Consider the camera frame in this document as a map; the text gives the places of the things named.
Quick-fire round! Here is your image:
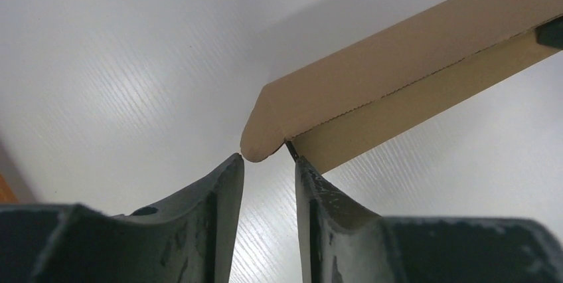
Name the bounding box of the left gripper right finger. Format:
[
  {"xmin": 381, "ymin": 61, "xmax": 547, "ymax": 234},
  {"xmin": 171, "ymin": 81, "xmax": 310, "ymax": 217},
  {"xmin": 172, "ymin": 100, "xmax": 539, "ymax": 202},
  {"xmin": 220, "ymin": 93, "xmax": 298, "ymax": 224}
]
[{"xmin": 295, "ymin": 157, "xmax": 562, "ymax": 282}]

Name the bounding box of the orange wooden rack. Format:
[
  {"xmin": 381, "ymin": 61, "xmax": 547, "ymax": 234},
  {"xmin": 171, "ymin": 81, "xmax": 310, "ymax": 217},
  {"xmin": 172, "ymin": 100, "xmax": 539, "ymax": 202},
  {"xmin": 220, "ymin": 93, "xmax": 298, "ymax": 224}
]
[{"xmin": 0, "ymin": 175, "xmax": 19, "ymax": 204}]

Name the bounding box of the brown cardboard box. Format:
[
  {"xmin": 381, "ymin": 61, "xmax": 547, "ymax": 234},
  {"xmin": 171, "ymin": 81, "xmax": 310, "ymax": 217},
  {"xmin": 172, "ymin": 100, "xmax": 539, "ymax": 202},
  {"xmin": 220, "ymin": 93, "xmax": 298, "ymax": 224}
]
[{"xmin": 240, "ymin": 0, "xmax": 562, "ymax": 171}]

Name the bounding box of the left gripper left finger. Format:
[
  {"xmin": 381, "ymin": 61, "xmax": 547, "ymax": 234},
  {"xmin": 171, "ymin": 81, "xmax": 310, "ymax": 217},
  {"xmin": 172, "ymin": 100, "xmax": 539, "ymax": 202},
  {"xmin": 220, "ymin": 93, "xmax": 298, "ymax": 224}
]
[{"xmin": 1, "ymin": 153, "xmax": 244, "ymax": 282}]

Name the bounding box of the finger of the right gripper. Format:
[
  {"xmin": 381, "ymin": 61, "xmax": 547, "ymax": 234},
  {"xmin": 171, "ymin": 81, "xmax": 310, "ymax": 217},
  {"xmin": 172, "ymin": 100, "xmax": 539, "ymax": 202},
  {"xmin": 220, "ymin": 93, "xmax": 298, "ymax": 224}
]
[{"xmin": 535, "ymin": 16, "xmax": 563, "ymax": 50}]

